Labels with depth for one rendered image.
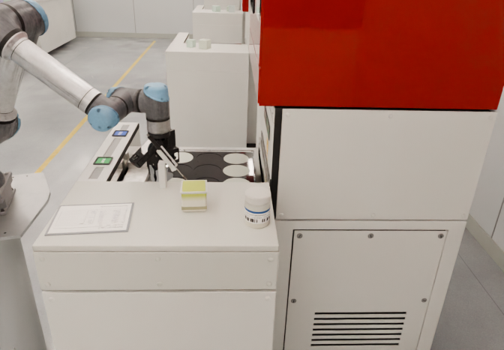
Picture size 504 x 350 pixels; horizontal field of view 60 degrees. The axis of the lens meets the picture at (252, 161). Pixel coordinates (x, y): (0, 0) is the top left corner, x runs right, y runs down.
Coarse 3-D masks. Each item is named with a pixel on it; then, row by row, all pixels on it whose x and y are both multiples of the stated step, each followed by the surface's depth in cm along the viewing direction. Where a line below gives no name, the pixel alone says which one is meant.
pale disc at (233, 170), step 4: (224, 168) 166; (228, 168) 166; (232, 168) 166; (236, 168) 166; (240, 168) 166; (244, 168) 166; (224, 172) 162; (228, 172) 163; (232, 172) 163; (236, 172) 163; (240, 172) 163; (244, 172) 163; (248, 172) 163; (232, 176) 160; (236, 176) 160; (240, 176) 160
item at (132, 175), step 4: (128, 172) 164; (132, 172) 165; (136, 172) 165; (140, 172) 165; (144, 172) 165; (148, 172) 166; (128, 176) 162; (132, 176) 162; (136, 176) 162; (140, 176) 162; (144, 176) 162; (148, 176) 167; (124, 180) 159; (128, 180) 159; (132, 180) 159; (136, 180) 159; (140, 180) 159; (144, 180) 159
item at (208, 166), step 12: (204, 156) 175; (216, 156) 176; (168, 168) 165; (180, 168) 165; (192, 168) 165; (204, 168) 166; (216, 168) 166; (252, 168) 167; (216, 180) 157; (252, 180) 158
